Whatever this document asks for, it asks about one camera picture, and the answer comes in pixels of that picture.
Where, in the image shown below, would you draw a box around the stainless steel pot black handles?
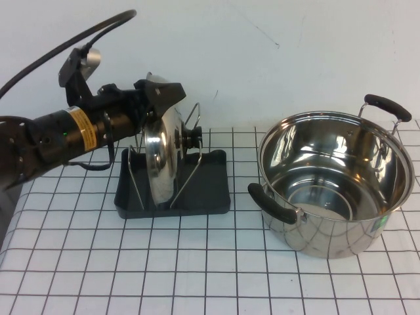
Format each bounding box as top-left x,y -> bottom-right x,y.
247,94 -> 413,260

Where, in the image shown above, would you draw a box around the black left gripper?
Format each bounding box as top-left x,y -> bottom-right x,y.
94,79 -> 187,132

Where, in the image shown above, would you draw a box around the white black-grid tablecloth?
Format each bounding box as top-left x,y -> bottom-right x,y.
0,119 -> 420,315

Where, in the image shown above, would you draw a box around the stainless steel pot lid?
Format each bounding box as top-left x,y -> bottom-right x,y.
142,71 -> 204,206

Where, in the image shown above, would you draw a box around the thin black looped cable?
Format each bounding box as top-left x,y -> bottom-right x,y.
64,113 -> 116,171

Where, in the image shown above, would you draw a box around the black tray wire lid rack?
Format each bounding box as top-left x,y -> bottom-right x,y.
113,102 -> 232,219

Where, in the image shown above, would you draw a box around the silver wrist camera black mount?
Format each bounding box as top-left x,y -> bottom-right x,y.
58,47 -> 103,109

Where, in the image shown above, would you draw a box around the thin black camera cable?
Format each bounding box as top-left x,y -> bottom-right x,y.
83,18 -> 132,53

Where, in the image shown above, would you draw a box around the thick black cable conduit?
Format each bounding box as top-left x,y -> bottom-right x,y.
0,9 -> 137,99

